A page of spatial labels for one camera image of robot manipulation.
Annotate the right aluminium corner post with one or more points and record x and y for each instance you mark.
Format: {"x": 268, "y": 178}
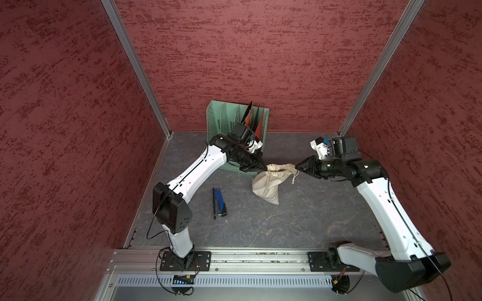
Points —
{"x": 401, "y": 28}

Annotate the beige cloth soil bag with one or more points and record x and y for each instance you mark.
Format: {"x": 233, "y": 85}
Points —
{"x": 266, "y": 184}

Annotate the black mounting plate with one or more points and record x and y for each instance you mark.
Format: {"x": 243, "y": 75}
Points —
{"x": 327, "y": 262}
{"x": 195, "y": 261}

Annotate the red folder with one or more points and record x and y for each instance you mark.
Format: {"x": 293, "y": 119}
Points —
{"x": 259, "y": 127}

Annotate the aluminium corner post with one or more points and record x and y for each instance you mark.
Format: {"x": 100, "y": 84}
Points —
{"x": 126, "y": 42}
{"x": 401, "y": 28}

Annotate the black folder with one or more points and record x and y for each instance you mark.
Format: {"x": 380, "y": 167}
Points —
{"x": 246, "y": 113}

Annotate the green perforated file organizer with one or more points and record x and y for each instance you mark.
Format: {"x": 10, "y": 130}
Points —
{"x": 223, "y": 116}

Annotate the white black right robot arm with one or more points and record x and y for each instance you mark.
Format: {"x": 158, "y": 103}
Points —
{"x": 410, "y": 260}

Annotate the orange folder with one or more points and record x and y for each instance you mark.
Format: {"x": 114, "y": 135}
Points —
{"x": 247, "y": 120}

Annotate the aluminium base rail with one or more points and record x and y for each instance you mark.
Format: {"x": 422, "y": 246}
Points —
{"x": 234, "y": 261}

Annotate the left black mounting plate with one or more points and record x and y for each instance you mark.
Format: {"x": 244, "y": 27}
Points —
{"x": 195, "y": 261}

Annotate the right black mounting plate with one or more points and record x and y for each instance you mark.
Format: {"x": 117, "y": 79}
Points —
{"x": 327, "y": 262}

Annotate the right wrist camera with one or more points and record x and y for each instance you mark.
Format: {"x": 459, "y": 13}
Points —
{"x": 343, "y": 148}

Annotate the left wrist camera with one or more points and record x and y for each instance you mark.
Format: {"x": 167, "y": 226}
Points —
{"x": 245, "y": 136}

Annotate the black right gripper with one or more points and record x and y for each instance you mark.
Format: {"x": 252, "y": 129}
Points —
{"x": 312, "y": 166}

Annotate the blue black stapler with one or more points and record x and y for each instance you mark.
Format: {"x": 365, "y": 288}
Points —
{"x": 219, "y": 207}

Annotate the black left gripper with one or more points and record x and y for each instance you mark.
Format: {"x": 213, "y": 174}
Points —
{"x": 257, "y": 160}

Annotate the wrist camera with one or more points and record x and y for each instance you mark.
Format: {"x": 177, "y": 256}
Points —
{"x": 343, "y": 148}
{"x": 245, "y": 136}

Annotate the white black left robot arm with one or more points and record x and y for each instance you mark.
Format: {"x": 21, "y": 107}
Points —
{"x": 171, "y": 201}

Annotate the left aluminium corner post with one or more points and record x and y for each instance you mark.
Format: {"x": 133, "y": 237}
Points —
{"x": 126, "y": 42}

